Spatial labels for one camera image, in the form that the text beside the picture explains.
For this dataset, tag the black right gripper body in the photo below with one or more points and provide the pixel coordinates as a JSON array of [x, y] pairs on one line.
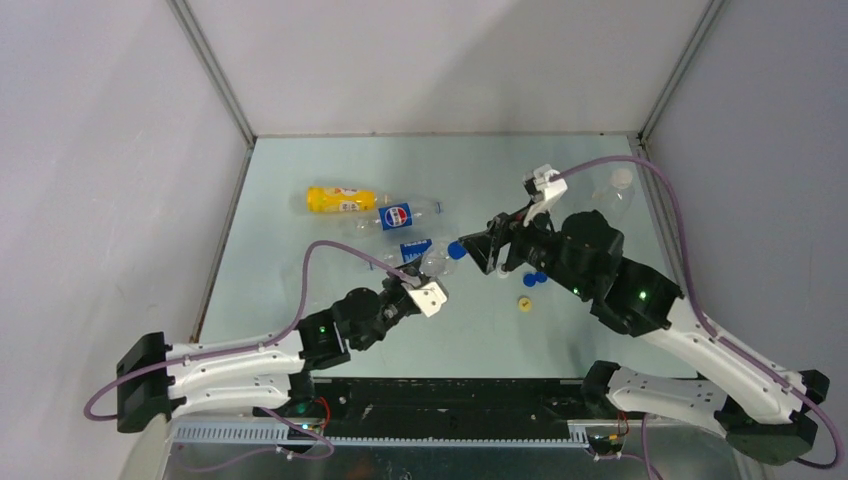
[[531, 244]]

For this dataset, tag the aluminium corner post left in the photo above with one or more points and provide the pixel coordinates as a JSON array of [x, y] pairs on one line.
[[201, 46]]

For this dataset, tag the yellow label bottle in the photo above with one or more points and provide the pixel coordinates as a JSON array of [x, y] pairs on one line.
[[339, 200]]

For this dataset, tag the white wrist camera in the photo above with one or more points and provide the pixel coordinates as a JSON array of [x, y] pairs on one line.
[[545, 186], [429, 297]]

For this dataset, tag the clear bottle blue label middle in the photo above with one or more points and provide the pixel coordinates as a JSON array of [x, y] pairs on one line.
[[397, 253]]

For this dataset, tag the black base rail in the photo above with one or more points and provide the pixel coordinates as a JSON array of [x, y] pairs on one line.
[[447, 409]]

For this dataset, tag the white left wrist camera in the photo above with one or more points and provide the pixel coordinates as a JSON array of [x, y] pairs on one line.
[[429, 297]]

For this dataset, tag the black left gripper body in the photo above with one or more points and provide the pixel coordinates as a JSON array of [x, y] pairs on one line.
[[393, 300]]

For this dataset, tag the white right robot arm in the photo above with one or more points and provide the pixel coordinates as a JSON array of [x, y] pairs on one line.
[[759, 408]]

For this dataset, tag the clear bottle without label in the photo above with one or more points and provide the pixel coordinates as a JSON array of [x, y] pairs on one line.
[[613, 203]]

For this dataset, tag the aluminium corner post right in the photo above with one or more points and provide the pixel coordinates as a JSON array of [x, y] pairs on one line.
[[705, 24]]

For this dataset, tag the yellow bottle cap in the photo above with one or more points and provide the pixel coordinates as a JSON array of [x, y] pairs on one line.
[[525, 304]]

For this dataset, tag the clear bottle blue label front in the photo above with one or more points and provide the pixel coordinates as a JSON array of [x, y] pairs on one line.
[[435, 262]]

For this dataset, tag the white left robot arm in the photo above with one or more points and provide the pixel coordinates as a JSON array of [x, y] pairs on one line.
[[173, 380]]

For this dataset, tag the clear Pepsi label bottle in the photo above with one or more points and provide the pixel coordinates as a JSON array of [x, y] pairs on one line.
[[397, 216]]

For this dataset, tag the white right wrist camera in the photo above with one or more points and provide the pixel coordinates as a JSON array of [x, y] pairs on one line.
[[545, 186]]

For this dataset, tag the aluminium corner post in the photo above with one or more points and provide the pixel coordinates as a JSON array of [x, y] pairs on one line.
[[201, 46], [705, 24]]

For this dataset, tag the clear bottle blue label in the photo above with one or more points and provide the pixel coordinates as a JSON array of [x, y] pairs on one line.
[[397, 253], [435, 262]]

